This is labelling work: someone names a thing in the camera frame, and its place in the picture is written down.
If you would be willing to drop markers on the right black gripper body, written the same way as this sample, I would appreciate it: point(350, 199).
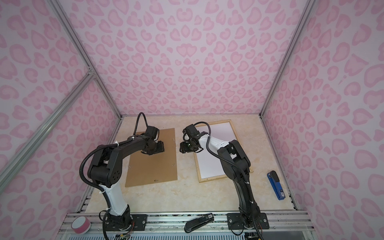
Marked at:
point(188, 146)

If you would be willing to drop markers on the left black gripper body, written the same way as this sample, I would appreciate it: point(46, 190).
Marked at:
point(157, 148)

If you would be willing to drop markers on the brown frame backing board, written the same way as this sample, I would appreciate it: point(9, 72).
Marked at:
point(157, 168)

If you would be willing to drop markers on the light wooden picture frame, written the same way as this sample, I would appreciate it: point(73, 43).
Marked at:
point(217, 152)

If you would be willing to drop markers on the autumn forest photo print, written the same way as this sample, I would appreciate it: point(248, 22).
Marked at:
point(209, 167)

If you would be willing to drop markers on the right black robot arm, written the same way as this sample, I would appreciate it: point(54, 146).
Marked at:
point(234, 161)

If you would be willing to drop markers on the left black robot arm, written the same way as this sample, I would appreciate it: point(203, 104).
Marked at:
point(106, 169)

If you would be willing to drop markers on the black stapler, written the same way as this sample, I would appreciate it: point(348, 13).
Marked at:
point(199, 222)

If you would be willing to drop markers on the blue stapler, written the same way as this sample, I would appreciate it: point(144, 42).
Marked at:
point(276, 185)

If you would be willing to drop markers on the pink white tape roll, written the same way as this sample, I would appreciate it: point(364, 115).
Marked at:
point(81, 225)

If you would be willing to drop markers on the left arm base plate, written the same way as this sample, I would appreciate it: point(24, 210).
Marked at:
point(136, 222)

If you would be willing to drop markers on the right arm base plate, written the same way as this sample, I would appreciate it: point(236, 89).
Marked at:
point(237, 221)

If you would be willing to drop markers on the aluminium mounting rail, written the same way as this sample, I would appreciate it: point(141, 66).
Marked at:
point(284, 225)

